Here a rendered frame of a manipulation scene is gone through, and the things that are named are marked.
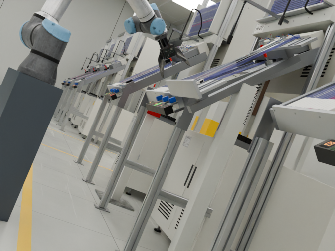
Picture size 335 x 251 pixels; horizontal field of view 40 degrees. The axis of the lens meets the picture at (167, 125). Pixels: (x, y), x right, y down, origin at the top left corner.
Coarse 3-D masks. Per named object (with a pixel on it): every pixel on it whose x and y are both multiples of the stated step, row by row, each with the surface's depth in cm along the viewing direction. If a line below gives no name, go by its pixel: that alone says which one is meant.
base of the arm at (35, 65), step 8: (32, 56) 173; (40, 56) 173; (48, 56) 173; (24, 64) 172; (32, 64) 173; (40, 64) 172; (48, 64) 174; (56, 64) 177; (24, 72) 171; (32, 72) 171; (40, 72) 172; (48, 72) 173; (56, 72) 178; (48, 80) 174
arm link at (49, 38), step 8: (40, 24) 180; (48, 24) 173; (56, 24) 174; (32, 32) 179; (40, 32) 174; (48, 32) 173; (56, 32) 173; (64, 32) 175; (32, 40) 179; (40, 40) 173; (48, 40) 173; (56, 40) 174; (64, 40) 176; (32, 48) 175; (40, 48) 173; (48, 48) 173; (56, 48) 174; (64, 48) 178; (56, 56) 175
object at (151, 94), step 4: (148, 92) 255; (152, 92) 246; (156, 92) 238; (160, 92) 230; (164, 92) 223; (168, 92) 218; (148, 96) 259; (152, 96) 250; (164, 96) 225; (168, 96) 217; (172, 96) 211; (176, 96) 204; (152, 100) 253; (156, 100) 244; (176, 100) 207; (180, 100) 201; (168, 104) 223; (176, 104) 209; (180, 104) 203
